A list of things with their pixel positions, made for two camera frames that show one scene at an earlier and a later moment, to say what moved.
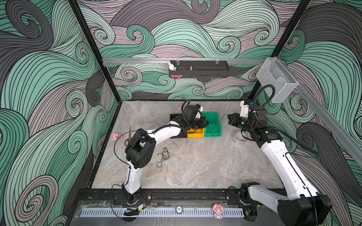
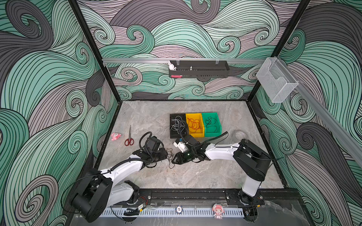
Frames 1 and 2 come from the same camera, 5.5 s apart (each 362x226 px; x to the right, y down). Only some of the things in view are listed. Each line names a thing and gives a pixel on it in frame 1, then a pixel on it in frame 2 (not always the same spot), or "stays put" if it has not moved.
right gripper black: (234, 121) to (179, 159)
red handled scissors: (127, 141) stays put
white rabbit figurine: (171, 66) stays put
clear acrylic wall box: (273, 72) stays put
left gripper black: (201, 119) to (163, 155)
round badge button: (178, 209) stays put
